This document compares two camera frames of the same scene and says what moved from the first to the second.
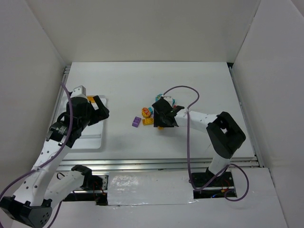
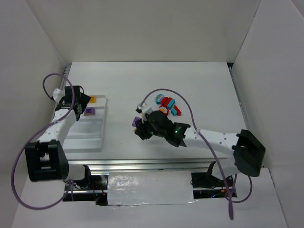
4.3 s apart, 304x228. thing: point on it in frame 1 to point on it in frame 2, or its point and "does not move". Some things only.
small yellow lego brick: x=90 y=98 does not move
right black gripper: x=161 y=110 to x=141 y=129
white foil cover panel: x=149 y=188 does not move
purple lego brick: x=136 y=121 does not move
